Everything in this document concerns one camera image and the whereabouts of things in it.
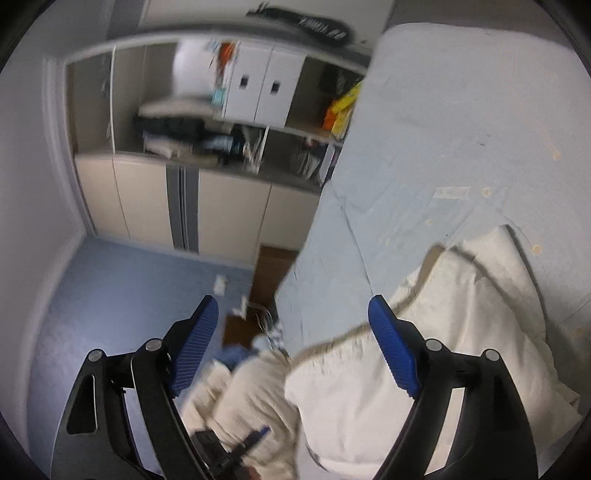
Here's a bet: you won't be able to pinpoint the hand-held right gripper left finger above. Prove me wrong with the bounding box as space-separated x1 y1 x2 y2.
51 295 219 480

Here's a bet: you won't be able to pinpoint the white round bag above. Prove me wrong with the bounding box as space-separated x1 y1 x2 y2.
173 39 227 100

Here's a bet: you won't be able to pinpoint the brown cardboard box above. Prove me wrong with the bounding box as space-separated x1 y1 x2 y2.
222 244 301 347

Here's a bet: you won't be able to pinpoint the pile of dark clothes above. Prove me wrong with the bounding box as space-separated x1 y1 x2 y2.
134 115 245 167

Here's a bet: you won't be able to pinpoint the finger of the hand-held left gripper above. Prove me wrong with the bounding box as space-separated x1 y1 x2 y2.
230 425 271 463

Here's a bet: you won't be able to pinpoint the grey open shelf unit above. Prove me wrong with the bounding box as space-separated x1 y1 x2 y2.
44 28 370 268

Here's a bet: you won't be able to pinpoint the white two-door storage box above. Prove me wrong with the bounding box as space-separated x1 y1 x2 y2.
222 41 306 127

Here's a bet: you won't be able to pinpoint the cream cloth garment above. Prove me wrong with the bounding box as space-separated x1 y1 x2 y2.
182 348 303 480

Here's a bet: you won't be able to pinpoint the cream pants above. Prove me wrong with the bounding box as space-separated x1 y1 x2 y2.
284 224 583 480

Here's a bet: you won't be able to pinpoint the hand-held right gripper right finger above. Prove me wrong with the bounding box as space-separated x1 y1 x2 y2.
368 295 539 480

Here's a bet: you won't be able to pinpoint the yellow packets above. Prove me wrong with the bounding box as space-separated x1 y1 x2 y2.
323 80 363 139

